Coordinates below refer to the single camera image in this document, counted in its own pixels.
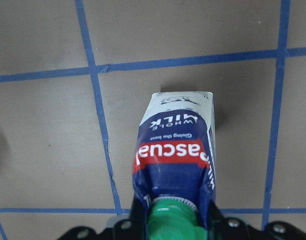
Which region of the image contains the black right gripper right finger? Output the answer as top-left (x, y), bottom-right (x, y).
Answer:
top-left (207, 201), bottom-right (250, 240)

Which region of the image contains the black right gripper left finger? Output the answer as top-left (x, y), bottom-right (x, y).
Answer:
top-left (113, 197), bottom-right (149, 240)

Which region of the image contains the blue white milk carton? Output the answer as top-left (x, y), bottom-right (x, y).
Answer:
top-left (131, 91), bottom-right (216, 240)

